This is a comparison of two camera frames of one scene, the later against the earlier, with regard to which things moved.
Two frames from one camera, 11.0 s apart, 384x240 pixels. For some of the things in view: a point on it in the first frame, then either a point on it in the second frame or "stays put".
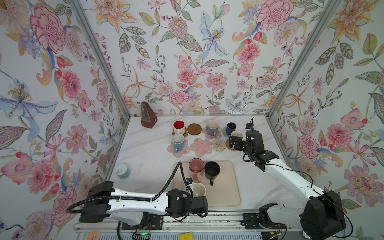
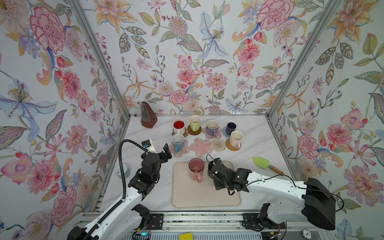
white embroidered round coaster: (218, 145) stays put
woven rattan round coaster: (227, 145) stays put
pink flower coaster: (201, 147) stays put
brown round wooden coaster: (194, 129) stays put
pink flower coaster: (185, 150) stays put
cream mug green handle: (199, 189) -> (195, 121)
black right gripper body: (247, 152) -> (218, 185)
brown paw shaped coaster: (185, 134) stays put
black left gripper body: (186, 214) -> (154, 179)
